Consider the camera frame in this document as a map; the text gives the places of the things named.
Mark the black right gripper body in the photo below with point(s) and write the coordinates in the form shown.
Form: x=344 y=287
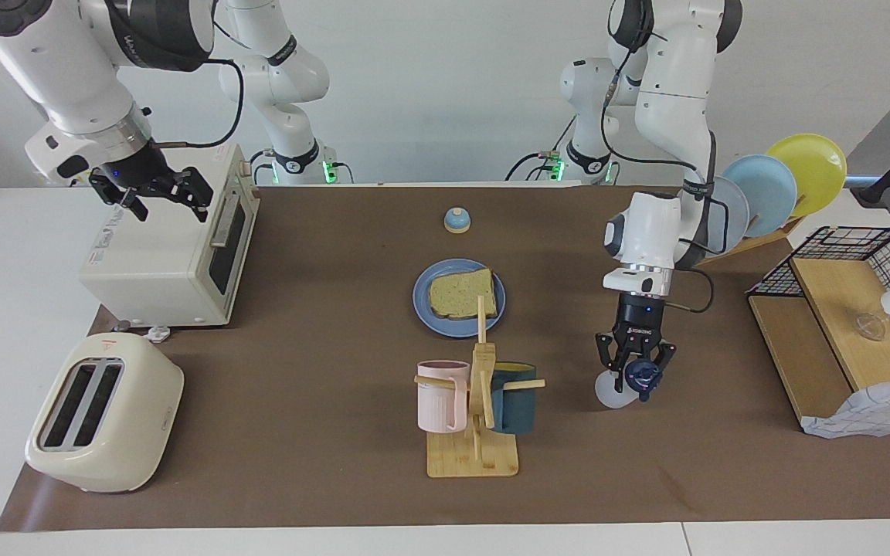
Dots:
x=136 y=171

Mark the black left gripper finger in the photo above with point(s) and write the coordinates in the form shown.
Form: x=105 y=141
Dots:
x=661 y=367
x=609 y=359

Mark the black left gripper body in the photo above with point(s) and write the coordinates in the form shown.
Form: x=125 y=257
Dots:
x=640 y=320

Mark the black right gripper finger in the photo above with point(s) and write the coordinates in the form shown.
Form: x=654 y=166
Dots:
x=198 y=193
x=130 y=205

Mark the white bottle with navy cap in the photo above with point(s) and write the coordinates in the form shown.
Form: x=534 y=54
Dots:
x=611 y=395

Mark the toasted bread slice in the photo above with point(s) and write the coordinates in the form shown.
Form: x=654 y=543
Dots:
x=460 y=293

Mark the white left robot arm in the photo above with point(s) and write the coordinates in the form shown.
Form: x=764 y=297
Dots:
x=646 y=232

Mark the pale grey plate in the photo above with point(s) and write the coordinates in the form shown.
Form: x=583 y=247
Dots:
x=735 y=216

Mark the wooden plate rack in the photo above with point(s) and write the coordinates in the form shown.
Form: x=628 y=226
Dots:
x=769 y=233

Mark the blue round plate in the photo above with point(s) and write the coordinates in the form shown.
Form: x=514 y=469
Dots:
x=445 y=328

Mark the light blue plate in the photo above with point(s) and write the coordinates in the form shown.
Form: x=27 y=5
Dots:
x=766 y=193

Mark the yellow plate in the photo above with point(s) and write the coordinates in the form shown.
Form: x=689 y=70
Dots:
x=816 y=170

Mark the white toaster oven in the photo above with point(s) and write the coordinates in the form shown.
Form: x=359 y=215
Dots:
x=151 y=262

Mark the teal mug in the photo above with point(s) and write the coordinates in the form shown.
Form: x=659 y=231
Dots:
x=514 y=409

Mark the wooden mug rack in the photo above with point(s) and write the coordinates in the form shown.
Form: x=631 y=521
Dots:
x=491 y=459

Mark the pink ribbed mug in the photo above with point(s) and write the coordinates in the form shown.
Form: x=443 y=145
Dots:
x=437 y=401

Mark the small blue wooden-knob bell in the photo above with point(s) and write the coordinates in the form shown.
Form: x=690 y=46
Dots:
x=457 y=222

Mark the clear glass cup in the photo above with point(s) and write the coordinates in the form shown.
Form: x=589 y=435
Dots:
x=871 y=326

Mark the white checkered cloth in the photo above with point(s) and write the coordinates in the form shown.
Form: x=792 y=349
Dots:
x=878 y=409

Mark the cream two-slot toaster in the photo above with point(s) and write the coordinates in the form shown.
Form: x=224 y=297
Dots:
x=128 y=432

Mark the brown table mat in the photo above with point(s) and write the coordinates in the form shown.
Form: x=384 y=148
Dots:
x=298 y=425

